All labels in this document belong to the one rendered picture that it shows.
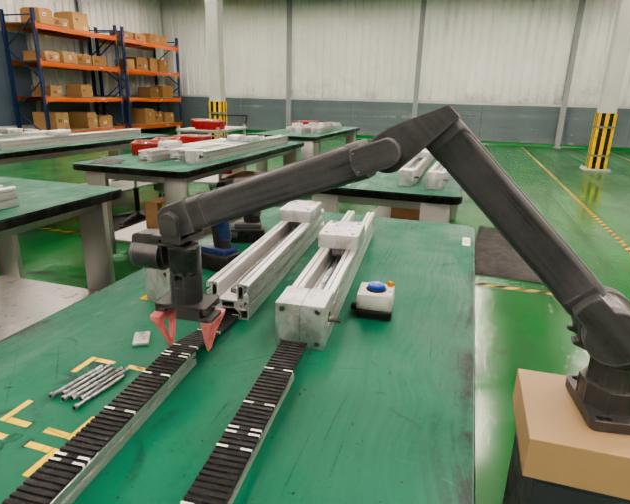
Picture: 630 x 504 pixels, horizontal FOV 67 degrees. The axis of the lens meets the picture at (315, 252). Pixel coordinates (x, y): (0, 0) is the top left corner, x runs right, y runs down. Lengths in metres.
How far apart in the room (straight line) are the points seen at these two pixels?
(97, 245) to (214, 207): 2.03
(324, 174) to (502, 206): 0.25
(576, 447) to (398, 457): 0.23
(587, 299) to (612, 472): 0.22
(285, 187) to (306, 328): 0.33
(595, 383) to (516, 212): 0.27
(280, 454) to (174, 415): 0.19
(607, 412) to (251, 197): 0.60
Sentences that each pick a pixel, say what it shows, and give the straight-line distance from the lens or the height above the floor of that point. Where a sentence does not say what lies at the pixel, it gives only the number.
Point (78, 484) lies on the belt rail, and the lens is 0.74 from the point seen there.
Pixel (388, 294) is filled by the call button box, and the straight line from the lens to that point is 1.10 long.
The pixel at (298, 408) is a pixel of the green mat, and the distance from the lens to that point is 0.82.
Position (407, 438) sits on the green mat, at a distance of 0.78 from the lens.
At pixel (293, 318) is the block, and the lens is 0.96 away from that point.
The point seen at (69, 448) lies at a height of 0.81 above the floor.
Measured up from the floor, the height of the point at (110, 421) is 0.81.
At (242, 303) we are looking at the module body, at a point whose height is 0.82.
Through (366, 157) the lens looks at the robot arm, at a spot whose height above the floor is 1.19.
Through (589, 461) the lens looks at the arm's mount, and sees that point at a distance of 0.76.
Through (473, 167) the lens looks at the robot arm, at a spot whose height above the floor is 1.18.
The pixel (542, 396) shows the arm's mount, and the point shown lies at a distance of 0.83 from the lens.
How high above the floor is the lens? 1.26
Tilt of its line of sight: 18 degrees down
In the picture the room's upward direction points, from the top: 1 degrees clockwise
